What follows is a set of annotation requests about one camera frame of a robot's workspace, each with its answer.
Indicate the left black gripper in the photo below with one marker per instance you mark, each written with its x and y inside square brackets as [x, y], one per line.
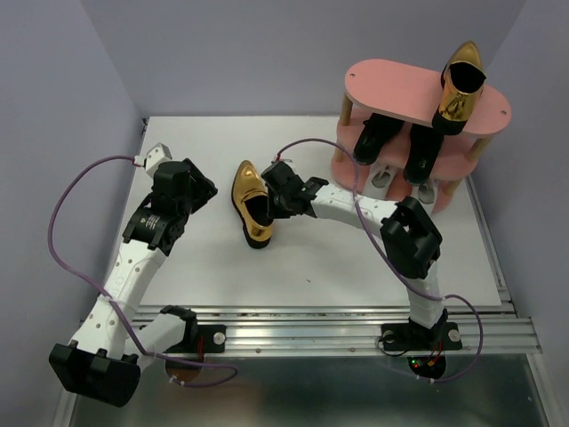
[204, 188]

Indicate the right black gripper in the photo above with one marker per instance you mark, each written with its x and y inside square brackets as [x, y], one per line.
[271, 212]

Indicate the gold shoe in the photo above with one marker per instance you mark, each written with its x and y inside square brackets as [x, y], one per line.
[250, 200]
[462, 81]

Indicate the white sneaker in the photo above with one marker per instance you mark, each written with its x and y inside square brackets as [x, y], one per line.
[381, 176]
[427, 193]

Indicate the black sneaker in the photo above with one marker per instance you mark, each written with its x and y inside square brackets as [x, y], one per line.
[425, 144]
[378, 130]

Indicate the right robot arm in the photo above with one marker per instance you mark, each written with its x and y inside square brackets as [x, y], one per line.
[407, 237]

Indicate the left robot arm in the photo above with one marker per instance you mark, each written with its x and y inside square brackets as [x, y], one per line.
[102, 361]

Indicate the pink three-tier shoe shelf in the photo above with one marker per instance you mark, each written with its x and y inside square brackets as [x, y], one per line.
[411, 94]

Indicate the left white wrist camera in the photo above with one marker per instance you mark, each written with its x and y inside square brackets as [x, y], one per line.
[156, 156]

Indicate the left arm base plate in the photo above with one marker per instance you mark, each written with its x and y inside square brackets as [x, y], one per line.
[209, 339]

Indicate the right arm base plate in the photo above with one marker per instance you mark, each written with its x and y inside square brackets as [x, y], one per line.
[407, 337]

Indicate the aluminium mounting rail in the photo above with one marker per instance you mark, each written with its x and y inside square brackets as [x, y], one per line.
[335, 331]

